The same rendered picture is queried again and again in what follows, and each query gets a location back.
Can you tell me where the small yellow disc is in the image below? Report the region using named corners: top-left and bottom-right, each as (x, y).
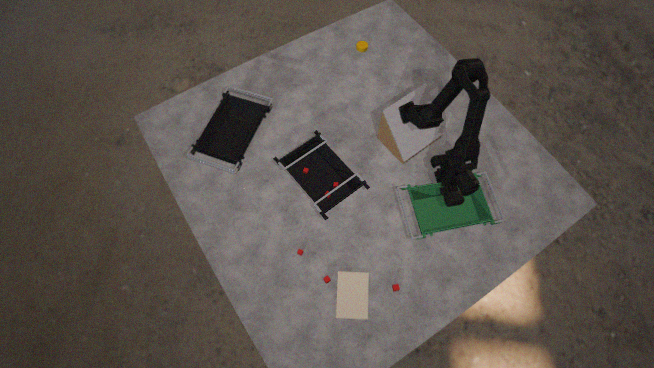
top-left (356, 41), bottom-right (368, 52)

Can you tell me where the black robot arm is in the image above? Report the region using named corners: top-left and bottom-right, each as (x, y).
top-left (398, 58), bottom-right (491, 196)

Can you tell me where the beige flat panel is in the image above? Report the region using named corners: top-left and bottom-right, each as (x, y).
top-left (336, 271), bottom-right (369, 320)

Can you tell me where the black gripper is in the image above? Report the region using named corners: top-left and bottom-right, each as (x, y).
top-left (430, 154), bottom-right (465, 207)

